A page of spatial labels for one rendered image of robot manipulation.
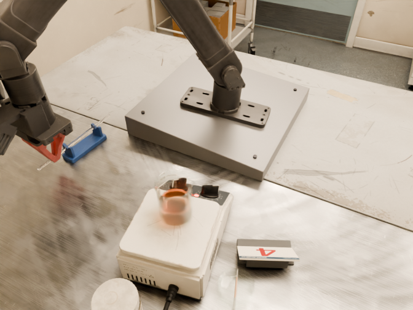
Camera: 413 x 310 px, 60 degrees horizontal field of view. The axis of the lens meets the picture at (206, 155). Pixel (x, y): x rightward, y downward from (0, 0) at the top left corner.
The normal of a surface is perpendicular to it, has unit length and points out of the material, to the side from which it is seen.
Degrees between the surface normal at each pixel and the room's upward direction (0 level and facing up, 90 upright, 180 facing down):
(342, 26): 90
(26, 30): 96
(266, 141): 4
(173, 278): 90
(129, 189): 0
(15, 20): 92
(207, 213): 0
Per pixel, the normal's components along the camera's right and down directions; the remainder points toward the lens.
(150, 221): 0.00, -0.73
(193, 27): 0.33, 0.70
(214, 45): 0.33, 0.55
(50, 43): 0.89, 0.31
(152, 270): -0.28, 0.65
